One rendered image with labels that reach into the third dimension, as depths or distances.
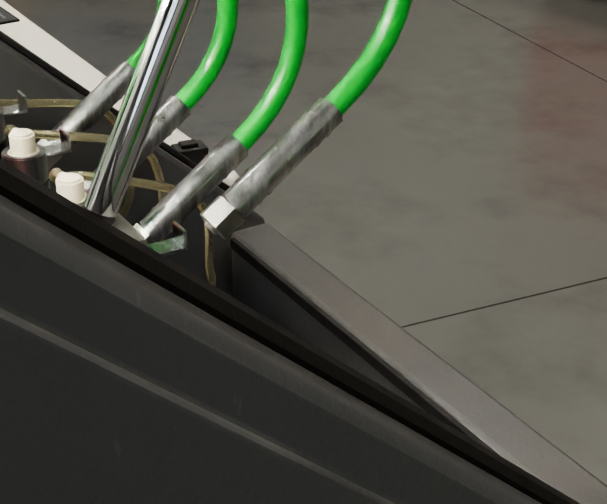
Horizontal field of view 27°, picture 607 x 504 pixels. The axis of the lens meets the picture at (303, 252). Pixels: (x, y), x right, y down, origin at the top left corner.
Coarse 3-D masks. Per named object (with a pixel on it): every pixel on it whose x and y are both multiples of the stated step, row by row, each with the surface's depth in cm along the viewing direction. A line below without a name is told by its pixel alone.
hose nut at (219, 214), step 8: (216, 200) 69; (224, 200) 69; (208, 208) 69; (216, 208) 68; (224, 208) 68; (232, 208) 68; (208, 216) 68; (216, 216) 68; (224, 216) 68; (232, 216) 68; (240, 216) 69; (208, 224) 69; (216, 224) 68; (224, 224) 68; (232, 224) 69; (240, 224) 69; (216, 232) 69; (224, 232) 69; (232, 232) 69
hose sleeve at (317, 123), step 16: (304, 112) 70; (320, 112) 69; (336, 112) 69; (304, 128) 69; (320, 128) 69; (288, 144) 69; (304, 144) 69; (272, 160) 69; (288, 160) 69; (256, 176) 69; (272, 176) 69; (224, 192) 69; (240, 192) 69; (256, 192) 69; (240, 208) 69
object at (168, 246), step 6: (168, 240) 69; (174, 240) 69; (156, 246) 68; (162, 246) 68; (168, 246) 68; (174, 246) 68; (180, 246) 68; (162, 252) 68; (168, 252) 68; (174, 252) 68
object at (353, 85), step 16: (400, 0) 69; (384, 16) 69; (400, 16) 69; (384, 32) 69; (400, 32) 70; (368, 48) 70; (384, 48) 70; (368, 64) 70; (352, 80) 70; (368, 80) 70; (336, 96) 70; (352, 96) 70
